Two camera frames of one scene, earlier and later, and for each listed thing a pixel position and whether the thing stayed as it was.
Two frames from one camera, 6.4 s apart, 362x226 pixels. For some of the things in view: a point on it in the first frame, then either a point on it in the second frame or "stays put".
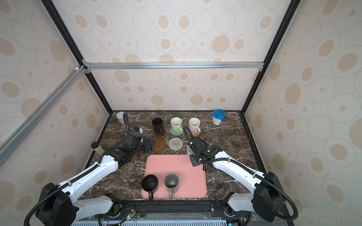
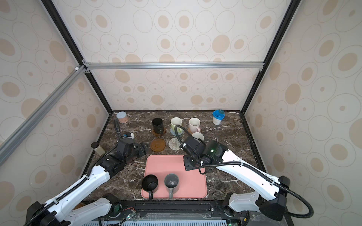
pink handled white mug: (194, 124) stays put
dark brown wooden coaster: (154, 133) stays put
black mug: (150, 183) stays put
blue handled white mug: (189, 150) → (198, 135)
